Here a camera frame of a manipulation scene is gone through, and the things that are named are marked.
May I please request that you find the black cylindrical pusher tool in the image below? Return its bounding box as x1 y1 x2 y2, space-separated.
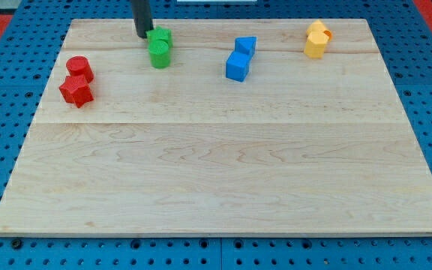
130 0 154 38

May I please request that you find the green star block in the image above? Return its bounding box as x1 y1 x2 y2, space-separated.
146 26 173 48

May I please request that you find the green cylinder block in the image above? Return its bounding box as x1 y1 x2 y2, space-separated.
148 40 171 69

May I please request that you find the light wooden board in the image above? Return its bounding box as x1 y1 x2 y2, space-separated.
0 19 432 238

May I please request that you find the red cylinder block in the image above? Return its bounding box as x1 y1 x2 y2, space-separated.
66 55 94 83

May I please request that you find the red star block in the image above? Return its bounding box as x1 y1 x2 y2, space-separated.
58 75 94 108

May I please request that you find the blue cube block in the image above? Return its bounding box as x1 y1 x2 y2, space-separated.
225 51 251 83

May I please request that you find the blue triangle block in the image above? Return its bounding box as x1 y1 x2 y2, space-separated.
234 36 257 57

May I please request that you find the yellow hexagon block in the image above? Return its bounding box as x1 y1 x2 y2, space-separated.
303 31 329 59

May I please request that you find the yellow heart block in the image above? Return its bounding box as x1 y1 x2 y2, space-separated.
306 19 333 41

